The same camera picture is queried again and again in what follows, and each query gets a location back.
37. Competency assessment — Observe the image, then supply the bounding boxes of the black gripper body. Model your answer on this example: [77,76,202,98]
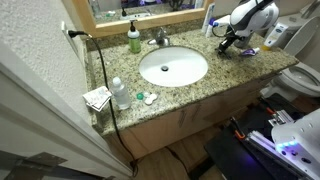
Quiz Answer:
[223,30,242,47]

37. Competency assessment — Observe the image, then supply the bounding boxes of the green label hand soap bottle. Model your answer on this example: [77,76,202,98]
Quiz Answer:
[127,19,143,55]

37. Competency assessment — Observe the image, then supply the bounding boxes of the purple white toothpaste tube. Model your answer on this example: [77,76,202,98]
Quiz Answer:
[238,46,262,57]

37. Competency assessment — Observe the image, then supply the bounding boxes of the small white bottle blue cap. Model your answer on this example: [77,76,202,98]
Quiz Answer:
[205,17,218,39]

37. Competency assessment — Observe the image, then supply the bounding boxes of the tall white tube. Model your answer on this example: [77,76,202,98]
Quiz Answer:
[200,2,216,34]

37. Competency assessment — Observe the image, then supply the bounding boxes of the white lotion tube blue logo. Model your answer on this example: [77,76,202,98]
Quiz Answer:
[261,22,290,52]

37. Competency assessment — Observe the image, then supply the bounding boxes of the white oval sink basin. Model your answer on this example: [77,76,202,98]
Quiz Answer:
[138,45,210,88]

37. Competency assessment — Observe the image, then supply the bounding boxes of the silver faucet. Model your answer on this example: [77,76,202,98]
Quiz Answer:
[147,26,171,47]

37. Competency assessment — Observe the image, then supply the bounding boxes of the orange black clamp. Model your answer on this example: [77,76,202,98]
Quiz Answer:
[229,116,248,141]
[264,106,278,117]

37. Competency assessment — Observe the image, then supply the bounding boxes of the white toilet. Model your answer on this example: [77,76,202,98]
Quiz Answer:
[259,12,320,103]

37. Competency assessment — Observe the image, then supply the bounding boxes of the white contact lens case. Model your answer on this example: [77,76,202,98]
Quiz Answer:
[143,92,159,106]

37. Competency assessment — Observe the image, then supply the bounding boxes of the wooden vanity cabinet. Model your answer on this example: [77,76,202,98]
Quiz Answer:
[99,71,279,162]

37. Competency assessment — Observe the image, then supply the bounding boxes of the black robot platform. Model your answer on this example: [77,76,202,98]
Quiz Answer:
[202,92,320,180]

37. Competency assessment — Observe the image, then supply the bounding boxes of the clear plastic water bottle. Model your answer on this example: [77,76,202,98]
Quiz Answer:
[110,76,133,111]

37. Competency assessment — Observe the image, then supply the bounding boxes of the white paper packet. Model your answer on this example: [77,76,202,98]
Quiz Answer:
[81,85,113,113]

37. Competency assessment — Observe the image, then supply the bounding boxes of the white door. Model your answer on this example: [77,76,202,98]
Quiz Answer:
[0,39,134,180]

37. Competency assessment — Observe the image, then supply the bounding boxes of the grey metal door hinge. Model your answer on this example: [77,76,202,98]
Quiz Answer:
[0,151,68,180]

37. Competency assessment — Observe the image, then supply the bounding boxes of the black camera cable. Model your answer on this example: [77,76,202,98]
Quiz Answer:
[211,21,232,39]

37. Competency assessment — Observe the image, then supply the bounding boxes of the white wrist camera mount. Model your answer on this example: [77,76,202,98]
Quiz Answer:
[212,14,235,30]

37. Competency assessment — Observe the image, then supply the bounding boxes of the metal cabinet door handle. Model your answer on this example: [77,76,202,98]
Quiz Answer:
[191,102,201,121]
[177,108,188,128]

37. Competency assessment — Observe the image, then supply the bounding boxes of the aluminium mounting rail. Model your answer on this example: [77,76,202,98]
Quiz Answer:
[245,109,320,180]

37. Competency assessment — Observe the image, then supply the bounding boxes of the black power cable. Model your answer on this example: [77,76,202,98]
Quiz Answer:
[67,28,140,178]

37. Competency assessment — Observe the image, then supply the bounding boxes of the white wall outlet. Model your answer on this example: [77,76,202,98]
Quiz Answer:
[59,19,80,56]

